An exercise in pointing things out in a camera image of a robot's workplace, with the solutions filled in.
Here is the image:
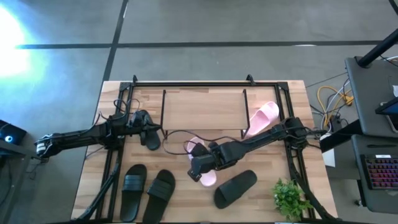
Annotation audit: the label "black device blue light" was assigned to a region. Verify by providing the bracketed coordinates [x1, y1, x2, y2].
[0, 119, 28, 146]

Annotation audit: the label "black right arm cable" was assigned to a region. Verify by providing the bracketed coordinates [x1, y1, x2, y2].
[161, 128, 242, 156]

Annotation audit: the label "green artificial plant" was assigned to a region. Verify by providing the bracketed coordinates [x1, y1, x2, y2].
[272, 177, 313, 222]

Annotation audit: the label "pink slide sandal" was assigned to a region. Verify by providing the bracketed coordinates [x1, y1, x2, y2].
[183, 136, 218, 187]
[242, 101, 280, 138]

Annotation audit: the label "backlit black keyboard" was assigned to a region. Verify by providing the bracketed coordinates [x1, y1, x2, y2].
[360, 154, 398, 190]

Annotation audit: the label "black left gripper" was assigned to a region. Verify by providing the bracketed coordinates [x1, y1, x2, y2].
[127, 110, 162, 146]

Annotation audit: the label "black pole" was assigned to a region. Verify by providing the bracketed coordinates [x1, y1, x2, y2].
[356, 28, 398, 68]

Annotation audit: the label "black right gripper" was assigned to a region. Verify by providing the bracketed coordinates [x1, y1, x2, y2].
[187, 152, 220, 182]

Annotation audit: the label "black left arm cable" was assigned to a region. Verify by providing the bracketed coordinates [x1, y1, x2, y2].
[98, 98, 141, 123]

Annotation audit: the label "black desk bar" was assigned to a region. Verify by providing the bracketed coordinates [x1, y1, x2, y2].
[319, 119, 364, 154]

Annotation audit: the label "black metal rig frame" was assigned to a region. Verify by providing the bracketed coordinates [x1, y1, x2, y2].
[70, 74, 341, 224]

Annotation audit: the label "white paper sheet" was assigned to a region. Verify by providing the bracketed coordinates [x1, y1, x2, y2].
[321, 133, 337, 168]

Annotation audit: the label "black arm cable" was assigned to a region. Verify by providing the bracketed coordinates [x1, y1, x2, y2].
[161, 128, 242, 156]
[98, 98, 141, 123]

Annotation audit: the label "black slide sandal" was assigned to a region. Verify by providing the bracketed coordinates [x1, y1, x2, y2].
[139, 110, 162, 151]
[213, 169, 258, 210]
[142, 169, 177, 224]
[119, 164, 148, 223]

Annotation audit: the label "yellow cable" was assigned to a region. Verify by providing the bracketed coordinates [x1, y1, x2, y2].
[316, 85, 354, 129]

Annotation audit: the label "black tablet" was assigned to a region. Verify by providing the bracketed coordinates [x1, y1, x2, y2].
[374, 96, 398, 134]

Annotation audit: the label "wooden shelf black metal legs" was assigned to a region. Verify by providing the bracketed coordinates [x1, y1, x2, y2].
[160, 88, 251, 139]

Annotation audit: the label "grey side desk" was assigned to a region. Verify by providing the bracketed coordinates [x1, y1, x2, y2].
[344, 55, 398, 138]
[351, 134, 398, 215]

